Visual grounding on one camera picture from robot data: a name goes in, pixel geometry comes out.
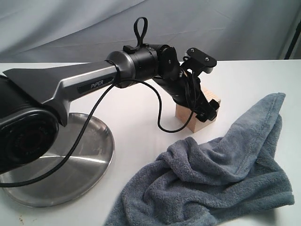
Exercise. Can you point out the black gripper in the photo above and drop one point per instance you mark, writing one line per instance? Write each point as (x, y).
(186, 91)

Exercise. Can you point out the light wooden cube block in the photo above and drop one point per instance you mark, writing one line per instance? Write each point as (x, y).
(188, 117)

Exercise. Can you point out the blue-grey fluffy towel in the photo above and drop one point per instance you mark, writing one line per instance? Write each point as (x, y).
(193, 184)

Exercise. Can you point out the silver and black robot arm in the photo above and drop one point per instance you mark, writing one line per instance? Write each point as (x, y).
(35, 102)

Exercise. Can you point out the black stand pole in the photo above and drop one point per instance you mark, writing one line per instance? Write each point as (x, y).
(294, 34)

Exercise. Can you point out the round stainless steel plate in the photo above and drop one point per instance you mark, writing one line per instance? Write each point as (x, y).
(84, 169)

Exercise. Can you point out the grey backdrop cloth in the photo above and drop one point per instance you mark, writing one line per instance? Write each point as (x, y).
(37, 31)

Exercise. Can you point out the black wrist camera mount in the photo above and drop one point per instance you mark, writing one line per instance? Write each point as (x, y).
(198, 61)

